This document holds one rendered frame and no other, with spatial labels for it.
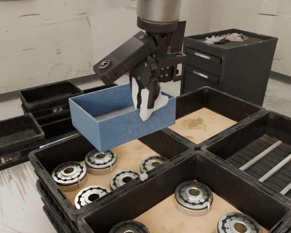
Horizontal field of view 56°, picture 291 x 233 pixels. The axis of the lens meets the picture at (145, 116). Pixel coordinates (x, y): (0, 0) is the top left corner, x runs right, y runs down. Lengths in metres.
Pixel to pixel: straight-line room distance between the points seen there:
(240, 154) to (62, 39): 2.94
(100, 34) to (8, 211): 3.04
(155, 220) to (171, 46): 0.44
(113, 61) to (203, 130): 0.70
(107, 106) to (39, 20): 2.86
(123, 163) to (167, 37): 0.52
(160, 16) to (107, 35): 3.39
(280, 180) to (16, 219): 0.83
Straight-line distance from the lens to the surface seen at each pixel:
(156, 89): 0.51
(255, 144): 1.09
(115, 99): 0.71
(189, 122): 1.16
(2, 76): 3.56
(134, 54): 0.48
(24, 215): 1.02
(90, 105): 0.68
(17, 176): 1.18
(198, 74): 2.25
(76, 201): 0.78
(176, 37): 0.52
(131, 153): 0.97
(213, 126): 1.15
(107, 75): 0.47
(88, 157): 0.92
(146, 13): 0.47
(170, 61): 0.51
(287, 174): 0.99
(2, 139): 1.86
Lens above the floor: 1.41
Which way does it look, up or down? 29 degrees down
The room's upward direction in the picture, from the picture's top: straight up
